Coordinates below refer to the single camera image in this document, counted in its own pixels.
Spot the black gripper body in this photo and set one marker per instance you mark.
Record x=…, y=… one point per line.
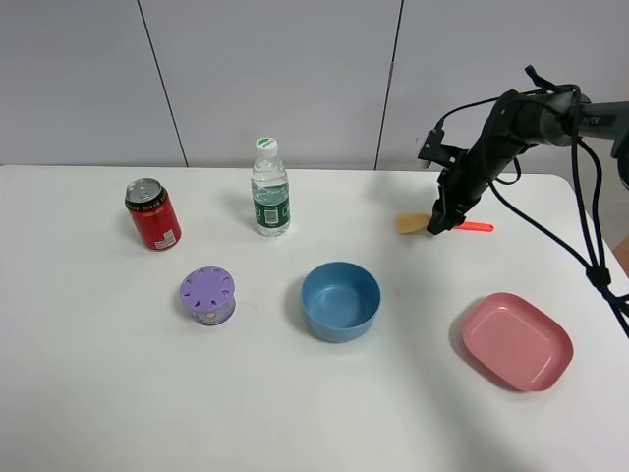
x=462, y=181

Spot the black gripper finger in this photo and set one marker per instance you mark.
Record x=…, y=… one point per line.
x=444, y=219

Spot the wooden spatula orange handle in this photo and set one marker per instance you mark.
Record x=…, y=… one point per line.
x=414, y=222

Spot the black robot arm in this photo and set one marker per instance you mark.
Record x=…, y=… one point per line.
x=518, y=121

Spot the blue bowl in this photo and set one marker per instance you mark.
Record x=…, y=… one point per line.
x=340, y=301

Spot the pink rectangular plate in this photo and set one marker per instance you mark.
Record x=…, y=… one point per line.
x=517, y=342

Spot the clear water bottle green label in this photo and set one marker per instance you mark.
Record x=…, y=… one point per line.
x=270, y=190

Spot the purple air freshener container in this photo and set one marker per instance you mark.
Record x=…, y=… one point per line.
x=208, y=293

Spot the red soda can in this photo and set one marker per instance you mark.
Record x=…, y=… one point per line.
x=151, y=210

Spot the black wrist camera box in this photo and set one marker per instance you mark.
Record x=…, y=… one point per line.
x=434, y=150

